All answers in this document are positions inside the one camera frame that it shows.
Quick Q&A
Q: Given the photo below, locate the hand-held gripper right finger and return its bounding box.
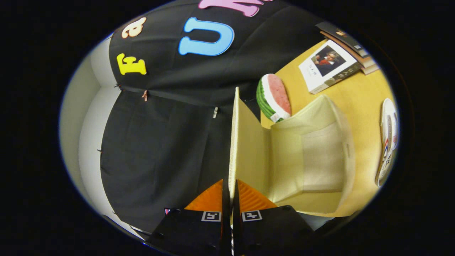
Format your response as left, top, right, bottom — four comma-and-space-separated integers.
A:
232, 179, 316, 256

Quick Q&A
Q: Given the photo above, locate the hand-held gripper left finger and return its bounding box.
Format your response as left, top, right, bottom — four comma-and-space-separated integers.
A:
146, 179, 231, 256

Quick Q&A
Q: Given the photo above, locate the beige fabric storage box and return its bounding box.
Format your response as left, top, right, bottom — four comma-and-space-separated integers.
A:
228, 87, 356, 217

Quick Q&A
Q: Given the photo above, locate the black backdrop cloth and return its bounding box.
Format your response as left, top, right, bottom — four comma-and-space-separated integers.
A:
101, 0, 327, 233

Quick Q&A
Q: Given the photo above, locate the watermelon slice plush toy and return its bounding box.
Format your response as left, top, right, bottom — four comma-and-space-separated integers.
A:
256, 74, 292, 123

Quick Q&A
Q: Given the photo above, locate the white portrait cover book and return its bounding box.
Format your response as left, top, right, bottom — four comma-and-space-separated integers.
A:
299, 40, 362, 95

